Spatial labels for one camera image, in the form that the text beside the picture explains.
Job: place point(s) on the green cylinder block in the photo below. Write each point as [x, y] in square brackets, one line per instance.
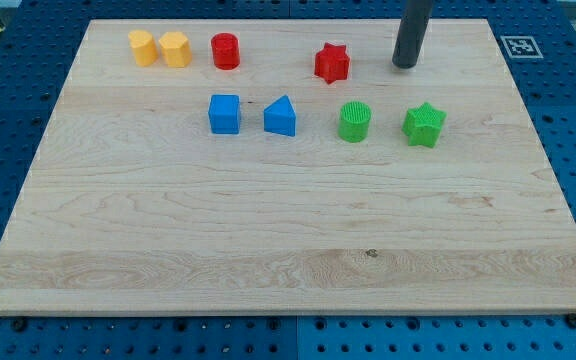
[354, 121]

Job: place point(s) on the light wooden board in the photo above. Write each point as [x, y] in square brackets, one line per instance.
[133, 207]

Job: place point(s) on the blue triangle block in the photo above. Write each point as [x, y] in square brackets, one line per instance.
[280, 117]

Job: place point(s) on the yellow hexagon block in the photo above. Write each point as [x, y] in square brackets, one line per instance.
[176, 50]

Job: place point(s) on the green star block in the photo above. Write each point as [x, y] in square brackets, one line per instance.
[423, 125]

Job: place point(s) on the blue cube block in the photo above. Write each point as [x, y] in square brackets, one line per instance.
[224, 114]

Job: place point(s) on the red cylinder block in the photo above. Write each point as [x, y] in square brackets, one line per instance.
[225, 50]

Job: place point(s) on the white fiducial marker tag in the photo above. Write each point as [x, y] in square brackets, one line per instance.
[521, 47]

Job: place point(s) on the red star block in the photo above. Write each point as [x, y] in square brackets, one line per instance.
[332, 63]

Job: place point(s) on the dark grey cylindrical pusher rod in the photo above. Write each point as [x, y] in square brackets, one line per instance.
[411, 33]

